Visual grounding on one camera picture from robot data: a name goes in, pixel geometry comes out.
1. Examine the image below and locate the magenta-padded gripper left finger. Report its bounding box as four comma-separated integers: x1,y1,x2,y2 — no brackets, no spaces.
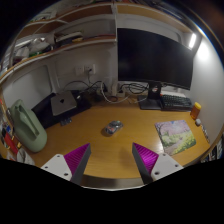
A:
40,143,92,186

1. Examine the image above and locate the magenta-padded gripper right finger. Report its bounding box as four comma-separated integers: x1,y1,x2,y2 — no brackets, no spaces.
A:
132,142,184,185

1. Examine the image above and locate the transparent computer mouse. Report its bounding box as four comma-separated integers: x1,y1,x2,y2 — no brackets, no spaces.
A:
104,120,124,136

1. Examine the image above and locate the floral landscape print mouse pad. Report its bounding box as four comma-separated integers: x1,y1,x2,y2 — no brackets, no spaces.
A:
154,119,197,157

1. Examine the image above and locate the pale green container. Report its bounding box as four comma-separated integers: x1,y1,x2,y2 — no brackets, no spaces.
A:
9,99,48,154

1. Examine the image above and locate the dark pen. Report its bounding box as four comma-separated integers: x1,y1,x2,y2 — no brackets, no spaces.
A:
200,123,211,144

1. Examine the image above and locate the black box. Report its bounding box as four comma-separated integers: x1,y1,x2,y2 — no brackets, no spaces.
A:
31,89,93,130

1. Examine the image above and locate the bookshelf with books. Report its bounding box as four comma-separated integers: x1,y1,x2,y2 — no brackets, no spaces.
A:
199,133,224,164

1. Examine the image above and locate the orange bottle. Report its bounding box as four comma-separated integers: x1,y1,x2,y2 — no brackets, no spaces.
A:
190,102,202,120

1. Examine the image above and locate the silver mini computer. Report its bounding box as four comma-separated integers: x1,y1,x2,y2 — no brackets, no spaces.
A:
50,90,78,117

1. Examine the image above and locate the black keyboard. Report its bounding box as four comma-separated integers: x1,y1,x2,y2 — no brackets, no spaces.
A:
159,94,194,112

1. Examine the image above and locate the white power strip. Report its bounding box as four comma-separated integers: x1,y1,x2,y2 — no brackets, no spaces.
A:
111,83,127,98

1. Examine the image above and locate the black computer monitor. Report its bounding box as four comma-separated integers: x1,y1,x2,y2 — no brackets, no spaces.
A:
116,27,195,111

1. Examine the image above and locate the white light bar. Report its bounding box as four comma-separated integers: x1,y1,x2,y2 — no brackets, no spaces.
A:
188,32,198,49

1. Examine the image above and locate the small grey metal bracket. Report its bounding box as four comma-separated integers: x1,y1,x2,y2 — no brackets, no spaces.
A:
59,116,73,127

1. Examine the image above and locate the black cable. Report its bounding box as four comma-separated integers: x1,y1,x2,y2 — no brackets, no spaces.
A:
63,79,108,95

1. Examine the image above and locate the wooden wall shelf unit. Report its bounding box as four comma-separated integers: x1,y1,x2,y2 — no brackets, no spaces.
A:
0,2,188,84

